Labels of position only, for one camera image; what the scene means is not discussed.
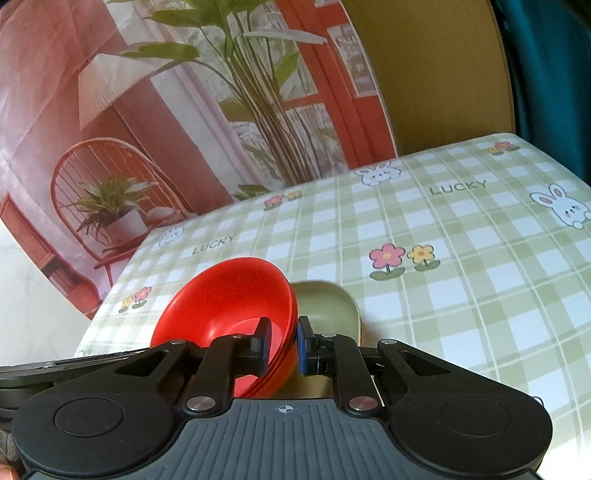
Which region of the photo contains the green square plate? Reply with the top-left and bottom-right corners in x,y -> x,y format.
291,280 -> 362,344

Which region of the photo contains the red bowl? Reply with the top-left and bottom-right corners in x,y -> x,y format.
232,285 -> 301,399
150,257 -> 297,358

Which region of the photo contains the green plaid bunny tablecloth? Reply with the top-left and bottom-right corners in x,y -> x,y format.
77,134 -> 590,453

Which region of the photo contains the printed room backdrop cloth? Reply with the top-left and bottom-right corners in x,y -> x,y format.
1,1 -> 397,317

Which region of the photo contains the yellow wooden panel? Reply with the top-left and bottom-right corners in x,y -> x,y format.
344,0 -> 516,155

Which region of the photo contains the teal curtain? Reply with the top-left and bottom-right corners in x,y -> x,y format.
491,1 -> 590,182

